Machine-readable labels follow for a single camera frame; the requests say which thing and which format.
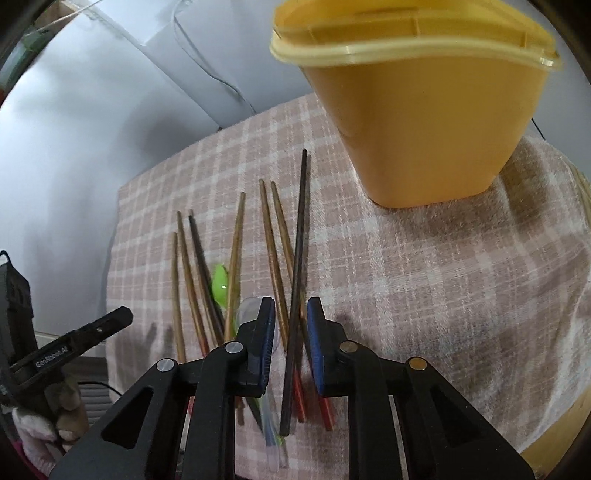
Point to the right gripper black left finger with black pad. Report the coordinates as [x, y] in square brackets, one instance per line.
[178, 420]

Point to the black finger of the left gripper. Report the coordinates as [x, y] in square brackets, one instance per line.
[70, 346]

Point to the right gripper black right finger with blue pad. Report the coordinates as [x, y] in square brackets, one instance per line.
[406, 420]

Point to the long dark brown chopstick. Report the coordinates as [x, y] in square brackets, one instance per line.
[295, 303]

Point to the pink white gloved hand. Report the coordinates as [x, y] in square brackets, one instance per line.
[37, 432]

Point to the red-ended wooden chopstick right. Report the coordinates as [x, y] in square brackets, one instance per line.
[290, 257]

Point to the red-ended wooden chopstick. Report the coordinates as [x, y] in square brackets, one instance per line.
[290, 257]
[278, 292]

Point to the leftmost wooden chopstick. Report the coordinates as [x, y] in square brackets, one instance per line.
[176, 310]

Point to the dark-tipped chopstick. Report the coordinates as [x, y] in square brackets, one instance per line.
[212, 309]

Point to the pink plaid cloth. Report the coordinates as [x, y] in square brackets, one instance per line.
[493, 290]

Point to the middle wooden chopstick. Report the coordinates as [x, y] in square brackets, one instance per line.
[229, 330]

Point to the green plastic spoon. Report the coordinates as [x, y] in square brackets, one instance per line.
[219, 285]

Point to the yellow plastic container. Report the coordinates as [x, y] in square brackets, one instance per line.
[430, 98]

